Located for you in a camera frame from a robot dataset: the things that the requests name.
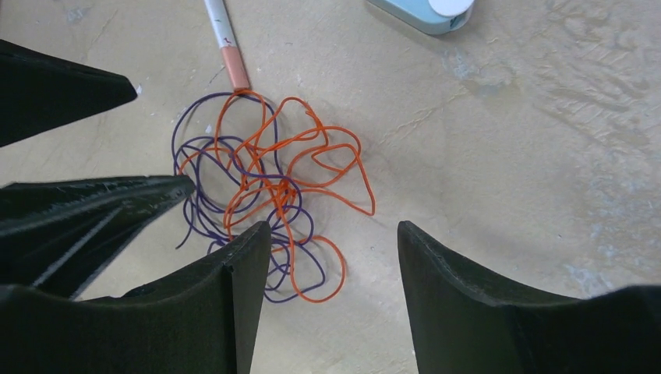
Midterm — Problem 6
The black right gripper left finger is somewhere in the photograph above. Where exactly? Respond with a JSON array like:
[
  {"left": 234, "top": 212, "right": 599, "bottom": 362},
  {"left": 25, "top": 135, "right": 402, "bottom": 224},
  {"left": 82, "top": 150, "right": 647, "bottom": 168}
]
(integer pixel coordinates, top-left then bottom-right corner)
[{"left": 1, "top": 222, "right": 270, "bottom": 373}]

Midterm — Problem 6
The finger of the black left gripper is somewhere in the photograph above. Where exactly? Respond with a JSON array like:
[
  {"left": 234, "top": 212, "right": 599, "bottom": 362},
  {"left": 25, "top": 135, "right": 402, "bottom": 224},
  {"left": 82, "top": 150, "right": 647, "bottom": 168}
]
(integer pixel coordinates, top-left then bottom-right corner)
[
  {"left": 1, "top": 40, "right": 137, "bottom": 146},
  {"left": 1, "top": 175, "right": 194, "bottom": 299}
]

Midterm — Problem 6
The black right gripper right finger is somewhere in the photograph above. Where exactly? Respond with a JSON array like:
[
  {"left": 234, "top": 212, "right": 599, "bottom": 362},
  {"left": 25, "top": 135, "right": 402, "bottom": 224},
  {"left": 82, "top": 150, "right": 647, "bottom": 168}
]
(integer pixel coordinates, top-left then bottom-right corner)
[{"left": 398, "top": 221, "right": 660, "bottom": 373}]

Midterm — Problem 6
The purple cable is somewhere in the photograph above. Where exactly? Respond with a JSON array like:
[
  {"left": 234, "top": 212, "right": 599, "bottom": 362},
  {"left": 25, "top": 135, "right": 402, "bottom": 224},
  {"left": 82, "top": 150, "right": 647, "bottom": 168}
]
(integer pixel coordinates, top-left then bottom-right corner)
[{"left": 171, "top": 91, "right": 327, "bottom": 305}]

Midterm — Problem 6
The orange cable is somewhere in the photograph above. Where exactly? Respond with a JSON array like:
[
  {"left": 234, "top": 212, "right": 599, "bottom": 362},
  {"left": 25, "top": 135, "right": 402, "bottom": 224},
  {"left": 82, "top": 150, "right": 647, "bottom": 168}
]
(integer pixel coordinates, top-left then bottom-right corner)
[{"left": 177, "top": 88, "right": 377, "bottom": 305}]

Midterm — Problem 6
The silver marker pink cap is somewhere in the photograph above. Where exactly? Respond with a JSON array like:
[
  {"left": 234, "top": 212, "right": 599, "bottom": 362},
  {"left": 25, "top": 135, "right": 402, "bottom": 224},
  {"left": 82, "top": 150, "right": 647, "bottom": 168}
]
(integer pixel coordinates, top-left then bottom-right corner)
[{"left": 204, "top": 0, "right": 250, "bottom": 91}]

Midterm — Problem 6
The white stapler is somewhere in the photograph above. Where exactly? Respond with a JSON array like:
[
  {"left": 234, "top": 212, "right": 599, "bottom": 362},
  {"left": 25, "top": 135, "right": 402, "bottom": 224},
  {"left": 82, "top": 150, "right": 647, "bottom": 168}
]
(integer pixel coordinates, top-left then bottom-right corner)
[{"left": 369, "top": 0, "right": 475, "bottom": 36}]

